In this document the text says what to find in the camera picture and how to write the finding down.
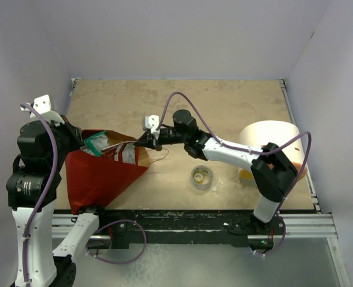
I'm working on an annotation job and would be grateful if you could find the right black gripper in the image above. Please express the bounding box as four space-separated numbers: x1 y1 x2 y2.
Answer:
135 127 188 151

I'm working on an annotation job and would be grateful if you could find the red white snack packet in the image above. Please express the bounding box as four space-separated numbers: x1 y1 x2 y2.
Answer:
101 141 139 165

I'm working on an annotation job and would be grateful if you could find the red brown paper bag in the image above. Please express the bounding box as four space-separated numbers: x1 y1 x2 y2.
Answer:
65 130 155 215

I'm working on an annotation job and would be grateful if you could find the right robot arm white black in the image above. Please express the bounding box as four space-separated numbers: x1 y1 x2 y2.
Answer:
135 109 298 234

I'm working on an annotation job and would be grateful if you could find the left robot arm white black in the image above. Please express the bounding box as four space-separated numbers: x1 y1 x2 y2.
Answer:
6 117 108 286

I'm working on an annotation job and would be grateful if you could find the green snack packet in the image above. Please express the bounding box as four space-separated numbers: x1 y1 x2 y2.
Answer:
81 130 109 157

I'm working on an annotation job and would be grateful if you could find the clear tape roll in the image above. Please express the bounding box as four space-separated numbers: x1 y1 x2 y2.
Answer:
190 165 214 190

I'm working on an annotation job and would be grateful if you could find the large white paper roll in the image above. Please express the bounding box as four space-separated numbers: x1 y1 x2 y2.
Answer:
238 120 305 171

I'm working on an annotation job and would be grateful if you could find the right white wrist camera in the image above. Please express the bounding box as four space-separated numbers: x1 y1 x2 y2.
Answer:
142 115 160 136

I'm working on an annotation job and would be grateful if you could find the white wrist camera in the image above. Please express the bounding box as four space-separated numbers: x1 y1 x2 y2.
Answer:
142 115 160 136
20 94 65 125

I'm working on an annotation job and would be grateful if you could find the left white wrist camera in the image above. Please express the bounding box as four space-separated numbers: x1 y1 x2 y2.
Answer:
20 94 65 125

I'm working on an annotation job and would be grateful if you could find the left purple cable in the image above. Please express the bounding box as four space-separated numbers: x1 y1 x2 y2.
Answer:
20 103 147 287

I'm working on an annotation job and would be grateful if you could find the purple cable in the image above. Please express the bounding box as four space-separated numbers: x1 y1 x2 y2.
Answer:
160 91 312 258
20 103 147 287

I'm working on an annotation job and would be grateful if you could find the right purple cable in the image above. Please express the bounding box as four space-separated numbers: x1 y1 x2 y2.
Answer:
160 91 312 258

